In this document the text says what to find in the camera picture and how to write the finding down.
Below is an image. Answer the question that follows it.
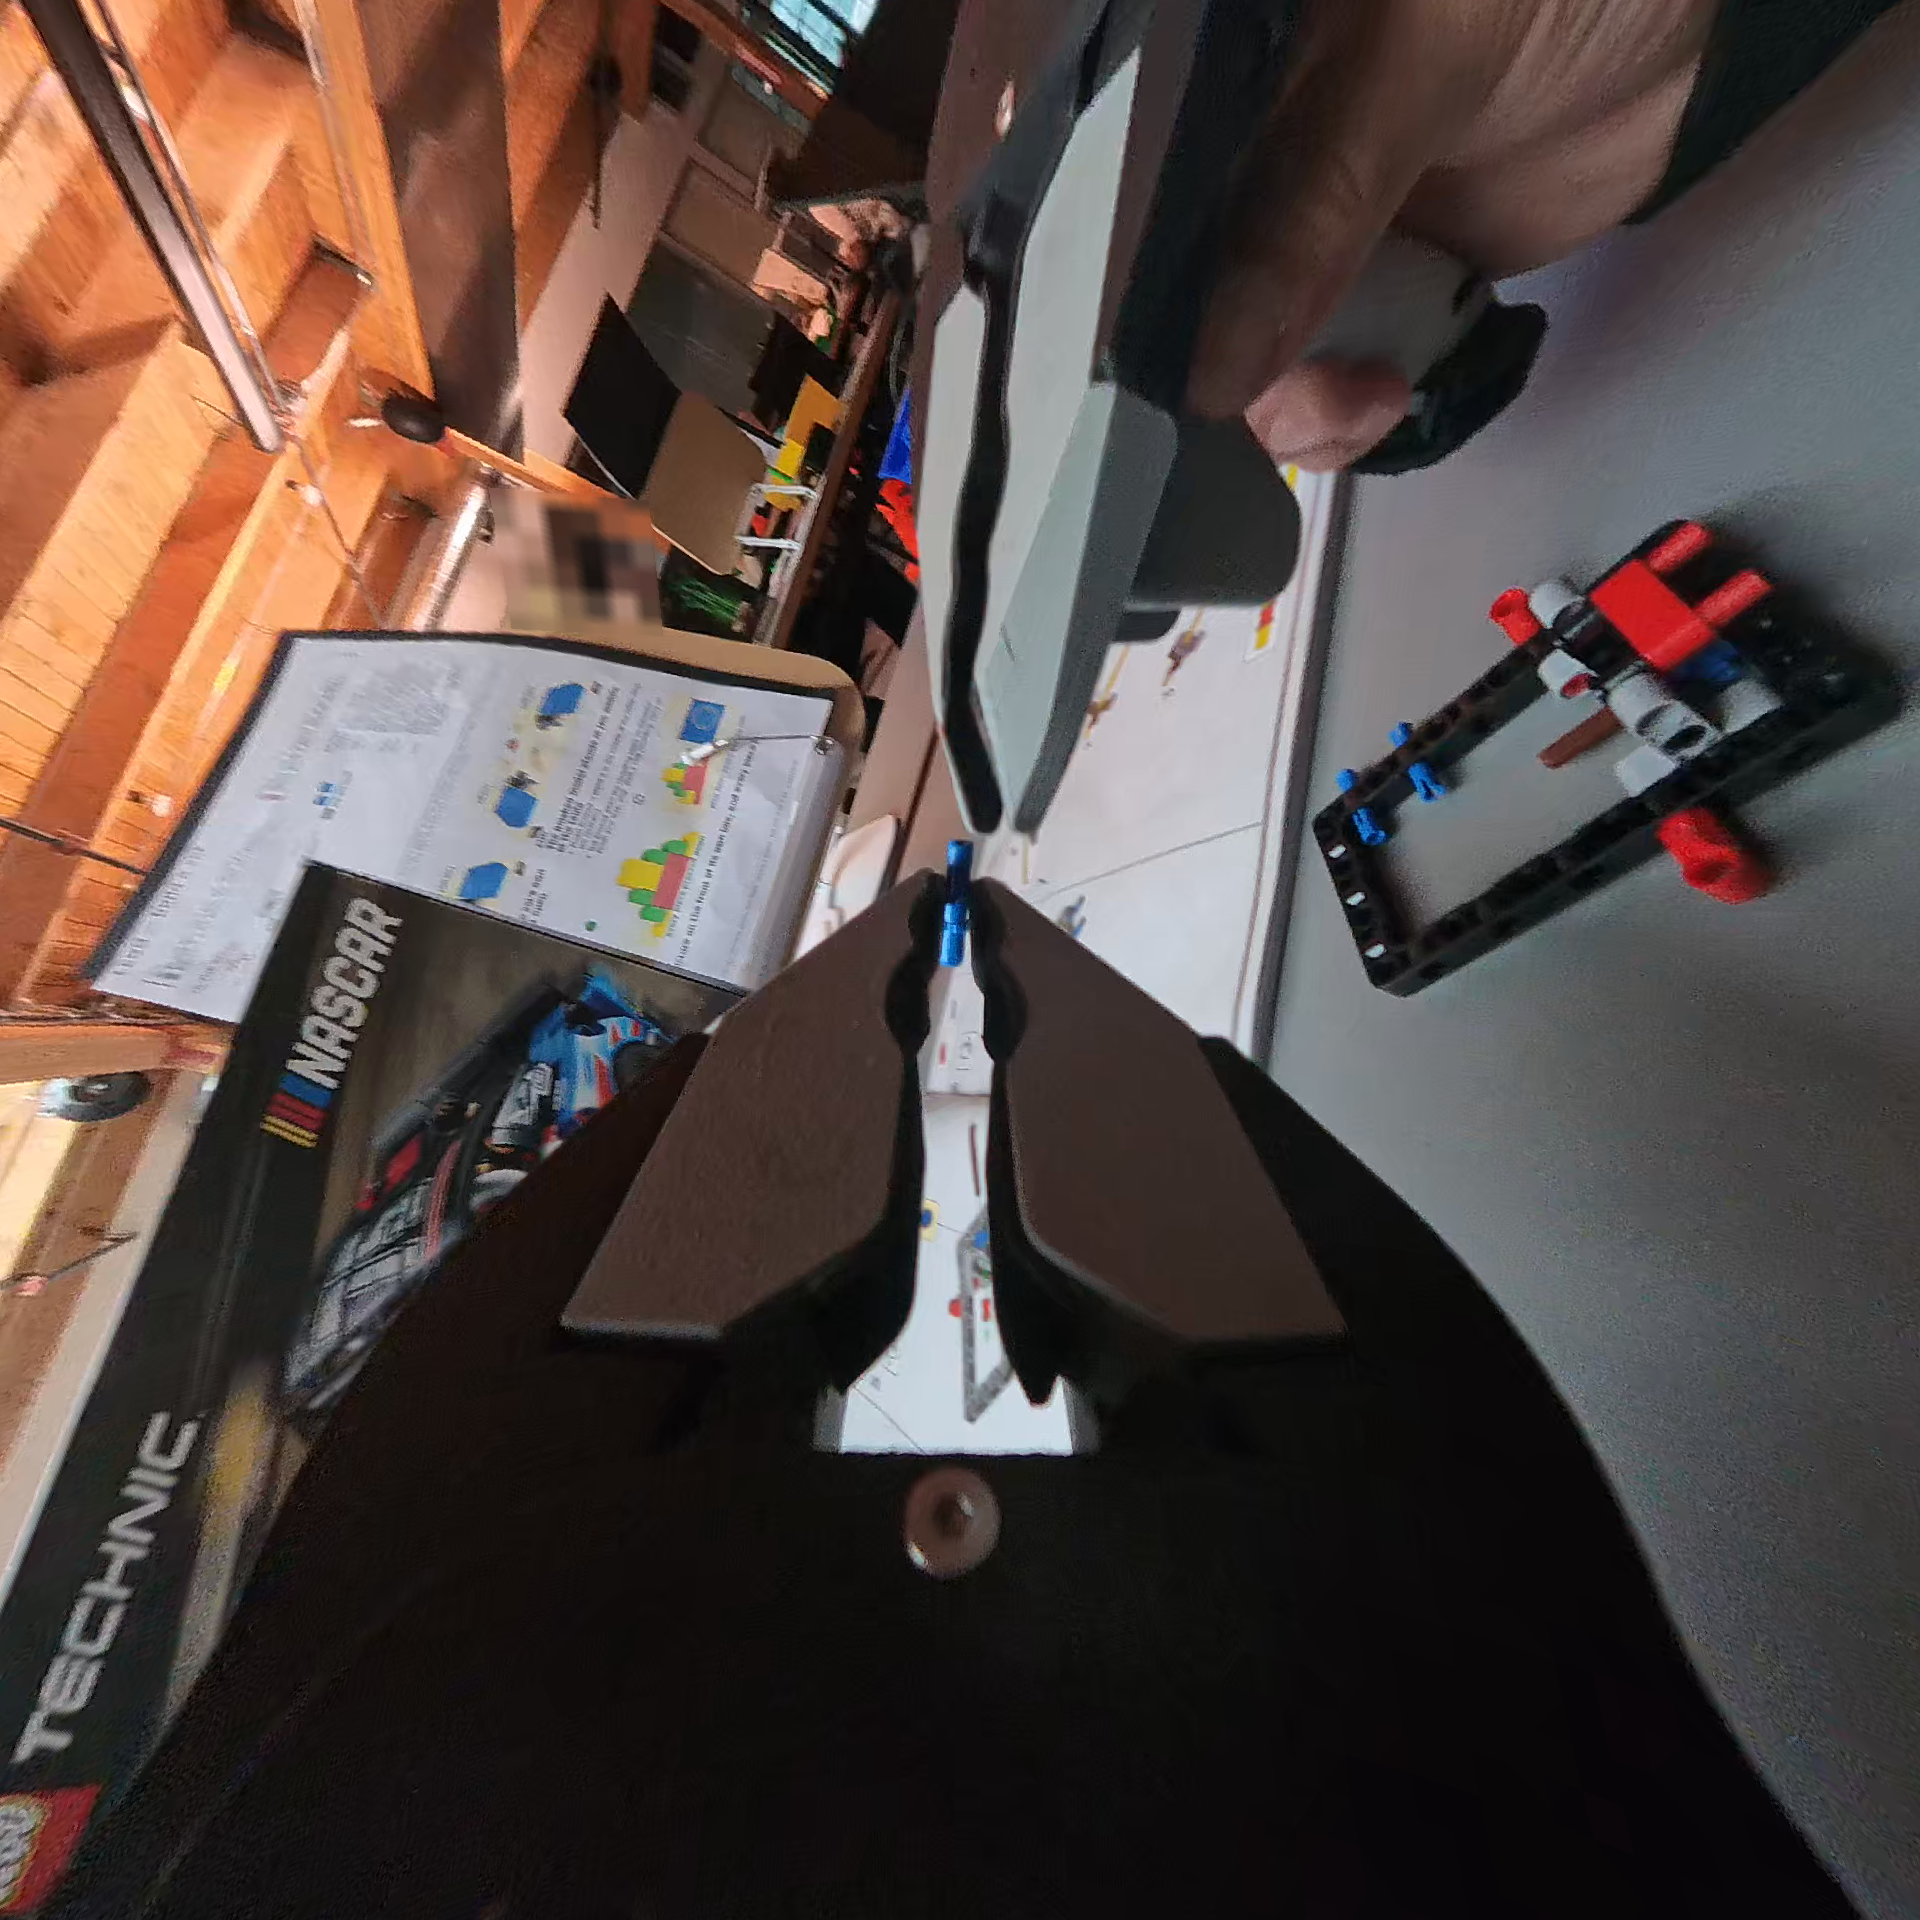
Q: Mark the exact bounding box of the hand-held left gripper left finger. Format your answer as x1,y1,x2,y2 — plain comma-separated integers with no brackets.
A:
558,876,940,1387

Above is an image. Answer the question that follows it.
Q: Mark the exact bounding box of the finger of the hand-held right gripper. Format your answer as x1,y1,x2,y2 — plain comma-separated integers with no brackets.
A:
910,284,1005,835
974,52,1183,835

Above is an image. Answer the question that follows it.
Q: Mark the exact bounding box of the black lego frame assembly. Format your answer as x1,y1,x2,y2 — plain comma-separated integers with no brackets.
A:
1313,519,1904,998

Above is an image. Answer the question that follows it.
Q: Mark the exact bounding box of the brown cardboard sheet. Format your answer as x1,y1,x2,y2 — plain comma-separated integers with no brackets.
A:
642,390,770,575

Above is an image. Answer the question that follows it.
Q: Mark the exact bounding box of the white instruction booklet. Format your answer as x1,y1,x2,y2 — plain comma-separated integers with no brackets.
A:
836,462,1352,1455

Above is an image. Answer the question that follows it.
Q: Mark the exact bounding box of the person's right hand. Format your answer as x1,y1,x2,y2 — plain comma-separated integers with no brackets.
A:
1185,0,1711,469

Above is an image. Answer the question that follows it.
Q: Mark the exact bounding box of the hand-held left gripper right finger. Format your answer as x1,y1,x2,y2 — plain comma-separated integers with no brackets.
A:
974,879,1350,1407

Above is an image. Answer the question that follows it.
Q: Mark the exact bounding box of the yellow plastic bin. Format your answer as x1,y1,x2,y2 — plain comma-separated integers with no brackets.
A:
770,371,848,466

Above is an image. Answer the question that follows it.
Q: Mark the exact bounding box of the silver stand base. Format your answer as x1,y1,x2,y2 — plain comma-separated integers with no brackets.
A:
809,814,915,962

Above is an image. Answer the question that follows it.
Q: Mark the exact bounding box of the metal ceiling pipe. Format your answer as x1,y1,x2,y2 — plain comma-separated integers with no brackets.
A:
23,0,295,461

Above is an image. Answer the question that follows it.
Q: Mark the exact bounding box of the black lego set box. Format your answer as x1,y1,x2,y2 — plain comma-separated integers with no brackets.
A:
0,861,751,1920

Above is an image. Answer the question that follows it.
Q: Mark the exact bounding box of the black monitor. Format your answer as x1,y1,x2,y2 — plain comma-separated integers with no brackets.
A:
558,289,682,496

